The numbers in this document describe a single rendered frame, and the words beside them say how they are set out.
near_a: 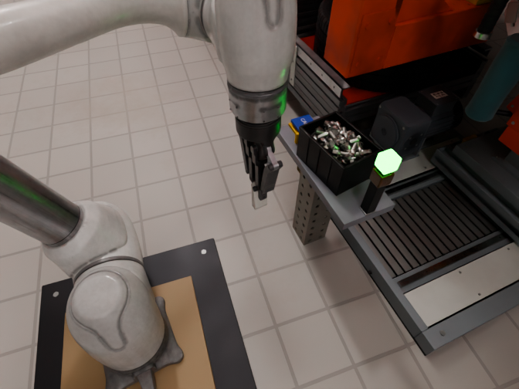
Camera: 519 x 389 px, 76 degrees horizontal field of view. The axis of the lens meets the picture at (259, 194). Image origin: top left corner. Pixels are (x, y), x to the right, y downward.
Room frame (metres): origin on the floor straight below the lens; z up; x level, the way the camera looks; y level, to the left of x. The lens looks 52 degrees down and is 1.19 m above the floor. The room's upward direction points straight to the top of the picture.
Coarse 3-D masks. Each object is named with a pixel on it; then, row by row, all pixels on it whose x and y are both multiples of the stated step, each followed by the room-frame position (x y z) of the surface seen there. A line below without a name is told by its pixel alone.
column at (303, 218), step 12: (300, 180) 0.76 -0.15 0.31; (300, 192) 0.75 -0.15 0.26; (312, 192) 0.69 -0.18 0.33; (300, 204) 0.74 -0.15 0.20; (312, 204) 0.68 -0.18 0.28; (300, 216) 0.73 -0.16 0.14; (312, 216) 0.68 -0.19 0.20; (324, 216) 0.71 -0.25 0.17; (300, 228) 0.71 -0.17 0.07; (312, 228) 0.69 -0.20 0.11; (324, 228) 0.71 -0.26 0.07; (300, 240) 0.70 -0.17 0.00; (312, 240) 0.70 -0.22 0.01
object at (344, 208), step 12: (288, 132) 0.86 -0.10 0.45; (288, 144) 0.80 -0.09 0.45; (300, 168) 0.71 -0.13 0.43; (312, 180) 0.65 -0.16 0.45; (324, 192) 0.60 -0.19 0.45; (348, 192) 0.60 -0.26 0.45; (360, 192) 0.60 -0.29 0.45; (384, 192) 0.60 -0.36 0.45; (324, 204) 0.57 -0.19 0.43; (336, 204) 0.56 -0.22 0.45; (348, 204) 0.56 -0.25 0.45; (360, 204) 0.56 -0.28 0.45; (384, 204) 0.56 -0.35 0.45; (336, 216) 0.52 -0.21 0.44; (348, 216) 0.51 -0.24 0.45; (360, 216) 0.51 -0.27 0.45; (372, 216) 0.53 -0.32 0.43
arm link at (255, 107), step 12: (228, 84) 0.42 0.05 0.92; (240, 96) 0.40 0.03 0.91; (252, 96) 0.39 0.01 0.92; (264, 96) 0.39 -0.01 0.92; (276, 96) 0.40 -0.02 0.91; (240, 108) 0.40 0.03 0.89; (252, 108) 0.39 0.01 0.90; (264, 108) 0.39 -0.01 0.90; (276, 108) 0.40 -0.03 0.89; (252, 120) 0.39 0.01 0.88; (264, 120) 0.39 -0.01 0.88
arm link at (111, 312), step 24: (120, 264) 0.33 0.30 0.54; (96, 288) 0.25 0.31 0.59; (120, 288) 0.25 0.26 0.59; (144, 288) 0.27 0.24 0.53; (72, 312) 0.21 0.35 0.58; (96, 312) 0.21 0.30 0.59; (120, 312) 0.21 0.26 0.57; (144, 312) 0.23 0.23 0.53; (72, 336) 0.18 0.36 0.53; (96, 336) 0.17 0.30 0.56; (120, 336) 0.18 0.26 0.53; (144, 336) 0.19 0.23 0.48; (120, 360) 0.15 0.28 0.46; (144, 360) 0.17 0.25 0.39
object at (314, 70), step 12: (300, 48) 1.53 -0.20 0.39; (300, 60) 1.52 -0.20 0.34; (312, 60) 1.42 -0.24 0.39; (300, 72) 1.50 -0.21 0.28; (312, 72) 1.41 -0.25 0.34; (324, 72) 1.32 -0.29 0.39; (312, 84) 1.39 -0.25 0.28; (324, 84) 1.31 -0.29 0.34; (336, 84) 1.23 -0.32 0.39; (324, 96) 1.29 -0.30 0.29; (336, 96) 1.22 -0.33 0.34; (336, 108) 1.20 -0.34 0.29
